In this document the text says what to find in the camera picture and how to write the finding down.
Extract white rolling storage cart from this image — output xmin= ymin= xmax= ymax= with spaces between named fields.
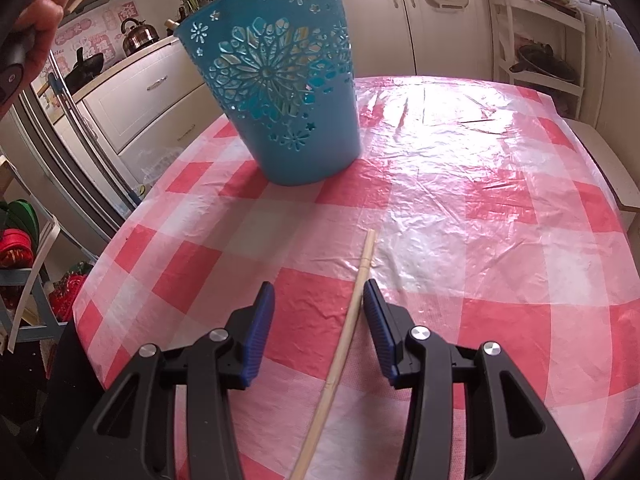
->
xmin=487 ymin=0 xmax=587 ymax=119

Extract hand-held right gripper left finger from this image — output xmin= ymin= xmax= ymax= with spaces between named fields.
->
xmin=75 ymin=281 xmax=277 ymax=480

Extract black wok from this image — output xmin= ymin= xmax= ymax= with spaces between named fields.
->
xmin=64 ymin=47 xmax=106 ymax=94

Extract black frying pan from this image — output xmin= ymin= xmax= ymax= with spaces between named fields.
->
xmin=509 ymin=42 xmax=576 ymax=81

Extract wooden chopstick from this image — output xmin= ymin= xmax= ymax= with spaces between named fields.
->
xmin=289 ymin=228 xmax=377 ymax=480

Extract clear plastic waste basket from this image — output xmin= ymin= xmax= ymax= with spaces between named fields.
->
xmin=137 ymin=147 xmax=186 ymax=196

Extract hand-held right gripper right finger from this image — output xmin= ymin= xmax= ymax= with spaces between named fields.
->
xmin=362 ymin=279 xmax=586 ymax=480

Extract red round object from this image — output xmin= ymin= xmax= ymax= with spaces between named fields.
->
xmin=0 ymin=227 xmax=36 ymax=269

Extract blue floral cutout utensil holder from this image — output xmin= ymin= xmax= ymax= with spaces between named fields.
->
xmin=173 ymin=0 xmax=364 ymax=187

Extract green round object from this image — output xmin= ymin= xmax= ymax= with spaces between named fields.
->
xmin=0 ymin=199 xmax=36 ymax=231

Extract cream kitchen base cabinets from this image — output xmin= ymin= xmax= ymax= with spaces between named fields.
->
xmin=70 ymin=0 xmax=640 ymax=171

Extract stainless steel refrigerator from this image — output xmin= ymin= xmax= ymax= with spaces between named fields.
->
xmin=0 ymin=55 xmax=136 ymax=261

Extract white wooden stool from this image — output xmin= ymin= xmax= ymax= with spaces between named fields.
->
xmin=567 ymin=118 xmax=640 ymax=211

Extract pink checked plastic tablecloth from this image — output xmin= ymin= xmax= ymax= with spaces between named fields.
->
xmin=72 ymin=75 xmax=640 ymax=480

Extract grey metal floor rack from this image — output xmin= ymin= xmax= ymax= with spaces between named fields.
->
xmin=0 ymin=210 xmax=66 ymax=356

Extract person's left hand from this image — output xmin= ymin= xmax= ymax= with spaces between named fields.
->
xmin=14 ymin=0 xmax=81 ymax=52

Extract pink wall stickers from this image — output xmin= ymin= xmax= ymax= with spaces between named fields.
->
xmin=42 ymin=0 xmax=139 ymax=111

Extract copper kettle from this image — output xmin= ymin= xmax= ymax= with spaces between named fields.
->
xmin=120 ymin=17 xmax=160 ymax=57

